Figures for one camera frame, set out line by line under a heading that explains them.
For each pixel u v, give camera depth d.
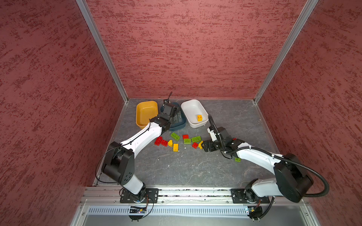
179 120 0.81
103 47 0.88
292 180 0.43
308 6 0.71
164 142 0.93
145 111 1.13
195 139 0.95
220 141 0.67
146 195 0.73
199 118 1.04
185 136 0.95
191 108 1.13
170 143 0.92
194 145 0.92
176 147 0.92
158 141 0.94
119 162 0.45
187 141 0.95
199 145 0.91
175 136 0.97
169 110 0.66
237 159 0.62
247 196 0.65
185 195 0.76
